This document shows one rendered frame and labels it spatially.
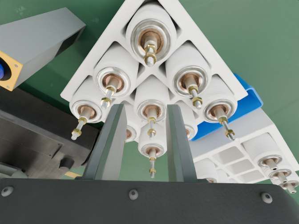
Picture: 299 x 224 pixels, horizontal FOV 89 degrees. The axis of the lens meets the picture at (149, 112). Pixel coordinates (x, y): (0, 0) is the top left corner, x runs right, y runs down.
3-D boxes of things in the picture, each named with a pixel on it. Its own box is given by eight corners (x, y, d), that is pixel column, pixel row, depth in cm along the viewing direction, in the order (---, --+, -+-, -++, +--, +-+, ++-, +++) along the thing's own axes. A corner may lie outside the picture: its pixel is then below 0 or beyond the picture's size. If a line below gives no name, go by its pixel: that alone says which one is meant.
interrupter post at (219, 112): (216, 115, 40) (220, 124, 37) (211, 110, 39) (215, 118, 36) (224, 110, 39) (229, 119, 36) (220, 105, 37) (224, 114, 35)
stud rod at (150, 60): (147, 44, 26) (145, 62, 20) (152, 42, 26) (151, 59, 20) (149, 50, 27) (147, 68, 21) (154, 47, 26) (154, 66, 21)
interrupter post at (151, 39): (150, 31, 27) (150, 36, 25) (159, 41, 28) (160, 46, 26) (141, 42, 28) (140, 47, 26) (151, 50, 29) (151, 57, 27)
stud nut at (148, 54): (142, 54, 22) (141, 56, 21) (153, 49, 21) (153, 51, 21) (147, 66, 23) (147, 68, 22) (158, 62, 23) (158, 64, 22)
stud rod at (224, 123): (220, 113, 37) (232, 138, 31) (223, 114, 37) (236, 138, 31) (217, 116, 37) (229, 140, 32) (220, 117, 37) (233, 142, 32)
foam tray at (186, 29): (153, 121, 76) (152, 151, 62) (81, 70, 59) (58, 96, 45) (226, 68, 57) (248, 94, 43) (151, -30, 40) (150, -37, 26)
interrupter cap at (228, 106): (211, 125, 42) (212, 127, 41) (196, 109, 39) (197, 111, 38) (239, 111, 39) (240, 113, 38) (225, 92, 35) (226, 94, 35)
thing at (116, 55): (115, 70, 51) (102, 102, 37) (104, 41, 45) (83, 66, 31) (143, 65, 50) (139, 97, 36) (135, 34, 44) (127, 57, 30)
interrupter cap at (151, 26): (149, 6, 25) (149, 7, 24) (179, 40, 28) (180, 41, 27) (122, 43, 29) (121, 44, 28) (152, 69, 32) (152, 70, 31)
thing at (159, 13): (150, -10, 37) (148, -5, 24) (176, 21, 41) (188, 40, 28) (127, 24, 42) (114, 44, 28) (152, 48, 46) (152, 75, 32)
